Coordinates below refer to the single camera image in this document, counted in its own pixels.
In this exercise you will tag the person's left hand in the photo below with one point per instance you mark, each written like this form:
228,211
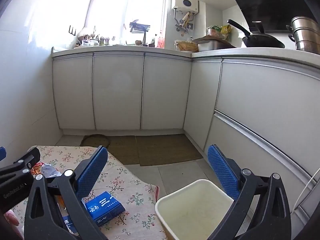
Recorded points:
11,217

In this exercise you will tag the kitchen window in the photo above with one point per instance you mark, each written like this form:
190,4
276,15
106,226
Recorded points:
130,2

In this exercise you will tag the white plastic bin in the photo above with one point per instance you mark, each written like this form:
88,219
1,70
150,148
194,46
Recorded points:
190,210

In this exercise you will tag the black wok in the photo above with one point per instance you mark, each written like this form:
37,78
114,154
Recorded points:
262,42

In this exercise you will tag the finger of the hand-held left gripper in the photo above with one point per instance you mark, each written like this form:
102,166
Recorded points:
2,153
20,166

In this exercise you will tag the blue and white biscuit box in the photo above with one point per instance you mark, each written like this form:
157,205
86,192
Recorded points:
68,223

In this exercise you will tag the narrow white cabinet door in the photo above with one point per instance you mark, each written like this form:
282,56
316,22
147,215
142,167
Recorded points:
201,100

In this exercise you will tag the red snack bag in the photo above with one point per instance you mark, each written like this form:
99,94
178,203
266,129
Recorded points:
51,171

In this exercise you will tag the large brown floor mat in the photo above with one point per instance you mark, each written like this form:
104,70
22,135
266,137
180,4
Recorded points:
167,150

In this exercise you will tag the small brown floor mat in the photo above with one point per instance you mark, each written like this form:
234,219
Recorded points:
125,150

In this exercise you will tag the yellow and green food packets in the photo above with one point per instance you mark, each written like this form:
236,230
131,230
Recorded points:
220,30

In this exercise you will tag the water heater pipes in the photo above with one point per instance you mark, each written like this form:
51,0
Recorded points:
184,21

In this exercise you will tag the round woven mat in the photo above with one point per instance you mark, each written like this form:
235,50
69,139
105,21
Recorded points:
95,138

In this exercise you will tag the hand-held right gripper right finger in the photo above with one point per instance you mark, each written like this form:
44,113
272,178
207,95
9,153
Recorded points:
222,170

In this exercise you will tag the dark dish rack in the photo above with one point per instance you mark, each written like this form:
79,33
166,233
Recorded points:
140,27

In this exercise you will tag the blue cardboard box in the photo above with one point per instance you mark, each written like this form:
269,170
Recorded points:
105,207

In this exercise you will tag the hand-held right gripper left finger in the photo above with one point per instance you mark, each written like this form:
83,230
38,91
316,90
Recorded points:
91,170

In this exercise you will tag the woven basket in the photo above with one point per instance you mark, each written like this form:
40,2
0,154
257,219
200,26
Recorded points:
186,46

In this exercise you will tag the white cabinet drawer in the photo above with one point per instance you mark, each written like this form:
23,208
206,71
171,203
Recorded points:
270,110
240,145

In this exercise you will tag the black range hood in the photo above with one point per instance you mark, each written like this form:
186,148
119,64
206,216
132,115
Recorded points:
270,2

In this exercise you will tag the stainless steel pot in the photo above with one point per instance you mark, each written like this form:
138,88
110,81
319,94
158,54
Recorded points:
306,33

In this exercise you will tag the floral tablecloth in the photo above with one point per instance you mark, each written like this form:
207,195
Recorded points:
130,180

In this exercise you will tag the red bottle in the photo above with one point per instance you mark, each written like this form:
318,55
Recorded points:
160,40

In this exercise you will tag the black wall hook rack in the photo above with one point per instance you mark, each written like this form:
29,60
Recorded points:
72,30

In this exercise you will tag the metal tray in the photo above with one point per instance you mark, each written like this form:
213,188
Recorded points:
210,46

